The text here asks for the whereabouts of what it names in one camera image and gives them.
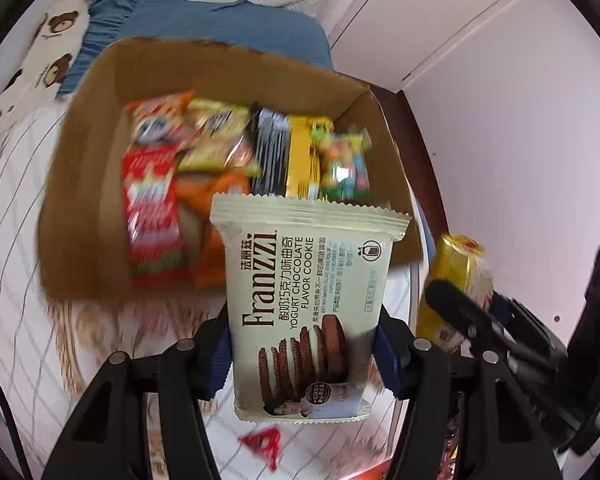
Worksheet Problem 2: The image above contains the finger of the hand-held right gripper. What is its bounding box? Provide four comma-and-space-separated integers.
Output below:
425, 280, 521, 366
490, 294, 566, 357

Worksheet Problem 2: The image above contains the black and yellow snack packet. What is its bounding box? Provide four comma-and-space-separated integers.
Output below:
250, 107, 334, 199

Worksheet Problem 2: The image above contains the yellow panda snack packet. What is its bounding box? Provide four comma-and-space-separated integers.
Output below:
180, 100, 261, 176

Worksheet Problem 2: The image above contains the plain orange snack packet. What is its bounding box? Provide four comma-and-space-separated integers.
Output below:
175, 170, 252, 288

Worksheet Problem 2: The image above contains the clear colourful candy bag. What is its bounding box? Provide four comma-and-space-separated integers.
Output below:
312, 125, 374, 204

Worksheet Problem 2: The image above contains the white door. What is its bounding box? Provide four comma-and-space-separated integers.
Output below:
325, 0, 536, 93

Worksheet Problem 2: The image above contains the orange panda snack packet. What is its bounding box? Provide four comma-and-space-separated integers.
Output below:
127, 91, 194, 147

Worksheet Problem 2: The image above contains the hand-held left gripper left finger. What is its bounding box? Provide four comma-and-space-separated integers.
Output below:
42, 305, 231, 480

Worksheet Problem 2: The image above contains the cardboard box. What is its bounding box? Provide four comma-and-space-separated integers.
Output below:
36, 37, 423, 303

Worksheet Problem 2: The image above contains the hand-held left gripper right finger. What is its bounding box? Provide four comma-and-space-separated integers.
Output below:
375, 310, 563, 480

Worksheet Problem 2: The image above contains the cream chocolate cookie packet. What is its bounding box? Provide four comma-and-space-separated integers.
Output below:
210, 194, 412, 422

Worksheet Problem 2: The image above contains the white diamond pattern quilt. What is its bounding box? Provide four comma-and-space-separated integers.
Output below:
0, 105, 461, 480

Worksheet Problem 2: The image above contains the bear print pillow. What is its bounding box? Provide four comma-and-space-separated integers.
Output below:
0, 0, 91, 161

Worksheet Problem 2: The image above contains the blue ruffled pillow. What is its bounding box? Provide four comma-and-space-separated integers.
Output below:
55, 0, 331, 98

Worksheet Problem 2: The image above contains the black cable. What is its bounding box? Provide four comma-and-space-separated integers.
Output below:
0, 350, 31, 480

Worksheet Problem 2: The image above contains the yellow puffed snack bag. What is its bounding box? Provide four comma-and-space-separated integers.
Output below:
415, 234, 495, 353

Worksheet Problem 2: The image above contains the small red snack packet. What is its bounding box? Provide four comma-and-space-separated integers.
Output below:
237, 427, 282, 463

